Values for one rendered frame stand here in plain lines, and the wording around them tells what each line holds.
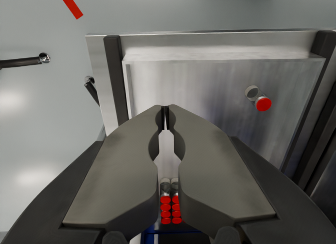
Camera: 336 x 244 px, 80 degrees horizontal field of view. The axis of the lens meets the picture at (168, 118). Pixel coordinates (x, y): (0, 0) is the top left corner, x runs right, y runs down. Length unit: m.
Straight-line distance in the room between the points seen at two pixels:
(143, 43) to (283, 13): 1.10
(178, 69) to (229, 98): 0.09
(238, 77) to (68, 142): 1.43
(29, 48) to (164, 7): 0.76
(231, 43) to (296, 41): 0.09
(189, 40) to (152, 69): 0.06
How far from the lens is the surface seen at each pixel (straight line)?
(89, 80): 1.30
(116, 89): 0.30
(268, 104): 0.31
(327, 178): 0.56
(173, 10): 1.17
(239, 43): 0.31
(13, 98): 1.59
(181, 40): 0.29
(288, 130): 0.39
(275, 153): 0.43
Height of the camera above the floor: 1.17
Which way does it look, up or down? 58 degrees down
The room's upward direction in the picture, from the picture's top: 176 degrees clockwise
